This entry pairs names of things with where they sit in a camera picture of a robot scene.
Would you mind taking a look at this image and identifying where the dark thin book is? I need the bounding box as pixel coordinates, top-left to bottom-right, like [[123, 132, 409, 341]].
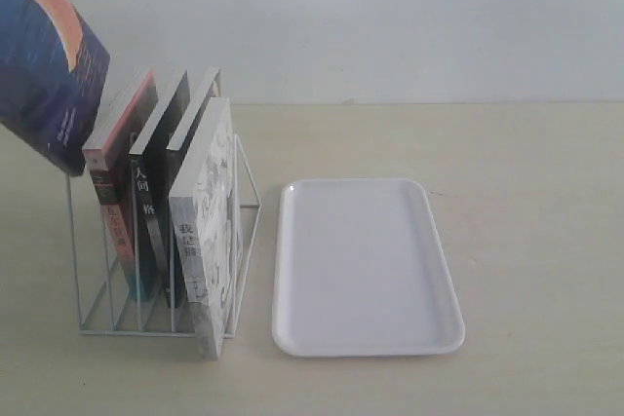
[[166, 67, 221, 309]]

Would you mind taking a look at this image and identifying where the white wire book rack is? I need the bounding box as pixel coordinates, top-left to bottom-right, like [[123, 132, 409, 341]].
[[63, 137, 262, 339]]

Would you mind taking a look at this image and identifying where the black spine book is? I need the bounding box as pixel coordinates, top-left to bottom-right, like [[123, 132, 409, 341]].
[[130, 69, 190, 309]]

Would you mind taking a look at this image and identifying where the white plastic tray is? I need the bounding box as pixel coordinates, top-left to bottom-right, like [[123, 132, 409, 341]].
[[272, 177, 465, 358]]

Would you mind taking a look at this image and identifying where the white grey cat book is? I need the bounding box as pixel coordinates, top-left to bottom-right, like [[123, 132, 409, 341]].
[[169, 97, 235, 360]]

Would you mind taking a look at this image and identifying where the blue moon book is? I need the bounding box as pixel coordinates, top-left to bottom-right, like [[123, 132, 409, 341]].
[[1, 0, 110, 176]]

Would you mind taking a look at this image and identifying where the red spine book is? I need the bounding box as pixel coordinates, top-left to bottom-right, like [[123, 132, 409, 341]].
[[82, 67, 157, 301]]

